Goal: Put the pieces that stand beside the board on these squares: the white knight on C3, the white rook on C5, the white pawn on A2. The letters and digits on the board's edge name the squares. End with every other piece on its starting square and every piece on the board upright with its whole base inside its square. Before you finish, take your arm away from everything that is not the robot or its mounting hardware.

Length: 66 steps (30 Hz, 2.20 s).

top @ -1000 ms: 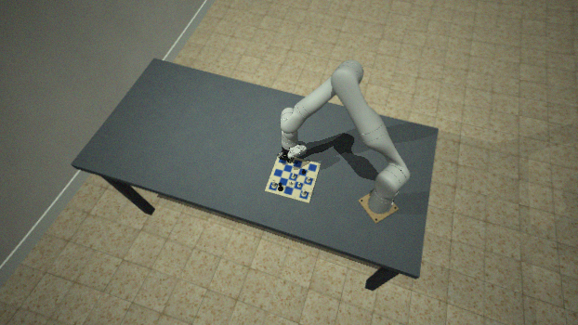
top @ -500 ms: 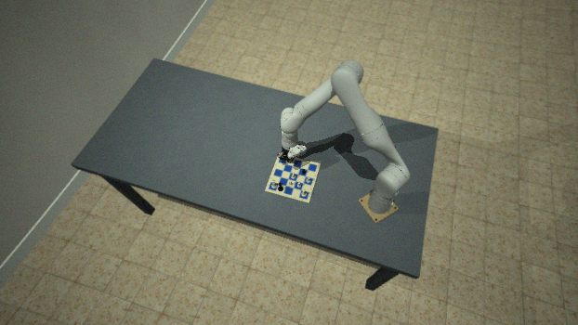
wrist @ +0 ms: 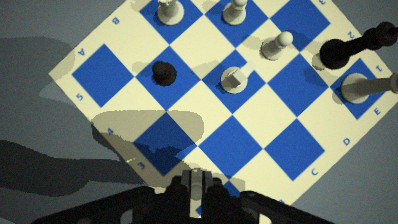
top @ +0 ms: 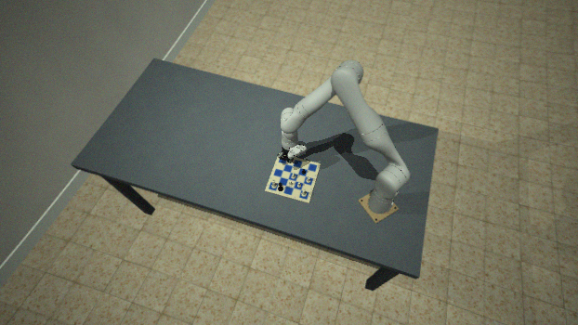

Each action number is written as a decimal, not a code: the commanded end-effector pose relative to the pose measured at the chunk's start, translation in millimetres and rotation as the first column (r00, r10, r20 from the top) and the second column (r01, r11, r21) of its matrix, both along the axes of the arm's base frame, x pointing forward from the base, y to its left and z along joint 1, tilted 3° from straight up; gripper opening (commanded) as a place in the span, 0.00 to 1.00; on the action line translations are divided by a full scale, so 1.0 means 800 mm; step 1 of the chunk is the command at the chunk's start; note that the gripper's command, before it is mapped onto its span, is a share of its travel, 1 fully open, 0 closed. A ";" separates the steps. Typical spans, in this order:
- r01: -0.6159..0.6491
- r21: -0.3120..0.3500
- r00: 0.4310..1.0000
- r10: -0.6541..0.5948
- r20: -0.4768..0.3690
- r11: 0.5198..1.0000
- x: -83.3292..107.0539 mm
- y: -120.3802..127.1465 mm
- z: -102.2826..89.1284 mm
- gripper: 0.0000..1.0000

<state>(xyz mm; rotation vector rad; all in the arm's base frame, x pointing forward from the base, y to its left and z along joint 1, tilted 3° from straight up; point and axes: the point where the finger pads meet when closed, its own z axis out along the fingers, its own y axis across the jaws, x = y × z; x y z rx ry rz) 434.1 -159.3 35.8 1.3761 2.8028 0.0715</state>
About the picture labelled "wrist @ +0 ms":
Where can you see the blue and cream chessboard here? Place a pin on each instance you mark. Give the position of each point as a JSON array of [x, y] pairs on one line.
[[277, 137]]

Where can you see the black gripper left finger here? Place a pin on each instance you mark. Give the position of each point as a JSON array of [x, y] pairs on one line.
[[162, 208]]

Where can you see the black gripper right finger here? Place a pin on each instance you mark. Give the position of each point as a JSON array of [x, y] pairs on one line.
[[216, 202]]

